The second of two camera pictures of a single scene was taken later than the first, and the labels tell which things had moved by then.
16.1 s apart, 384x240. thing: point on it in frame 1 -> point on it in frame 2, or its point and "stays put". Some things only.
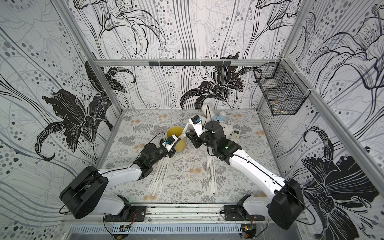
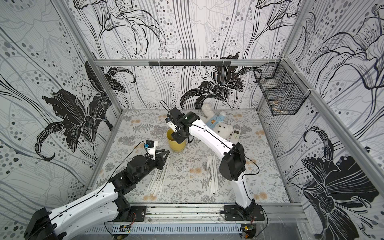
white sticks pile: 209,165 stays put
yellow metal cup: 177,131 stays put
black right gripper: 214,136 -> 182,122
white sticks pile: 155,177 stays put
